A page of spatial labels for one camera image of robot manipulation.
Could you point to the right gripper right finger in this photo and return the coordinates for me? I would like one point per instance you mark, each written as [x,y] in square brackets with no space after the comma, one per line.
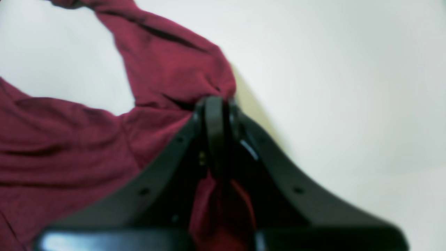
[291,211]

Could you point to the dark red t-shirt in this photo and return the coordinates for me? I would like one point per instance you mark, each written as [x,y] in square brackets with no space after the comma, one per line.
[59,156]

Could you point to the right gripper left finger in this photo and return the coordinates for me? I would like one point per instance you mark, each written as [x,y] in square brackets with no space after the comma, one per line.
[152,212]

